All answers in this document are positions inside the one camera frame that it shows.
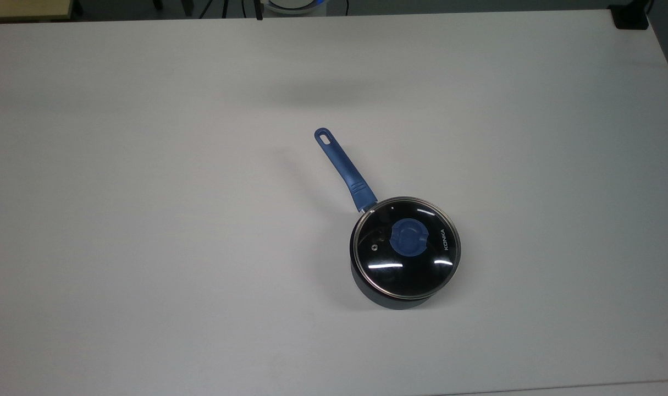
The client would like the dark saucepan with blue handle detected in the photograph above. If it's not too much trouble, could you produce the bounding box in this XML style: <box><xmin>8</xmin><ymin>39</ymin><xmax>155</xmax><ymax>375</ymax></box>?
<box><xmin>314</xmin><ymin>128</ymin><xmax>462</xmax><ymax>310</ymax></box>

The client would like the light wooden table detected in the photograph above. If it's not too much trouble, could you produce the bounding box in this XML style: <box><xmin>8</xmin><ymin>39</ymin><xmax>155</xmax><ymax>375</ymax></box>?
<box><xmin>0</xmin><ymin>0</ymin><xmax>74</xmax><ymax>24</ymax></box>

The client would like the black table clamp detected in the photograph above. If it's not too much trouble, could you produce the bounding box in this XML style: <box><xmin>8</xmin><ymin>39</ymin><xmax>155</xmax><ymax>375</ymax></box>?
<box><xmin>609</xmin><ymin>4</ymin><xmax>651</xmax><ymax>30</ymax></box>

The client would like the glass lid with blue knob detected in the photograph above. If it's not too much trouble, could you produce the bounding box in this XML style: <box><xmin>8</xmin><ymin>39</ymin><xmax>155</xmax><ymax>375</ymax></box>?
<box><xmin>351</xmin><ymin>196</ymin><xmax>462</xmax><ymax>301</ymax></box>

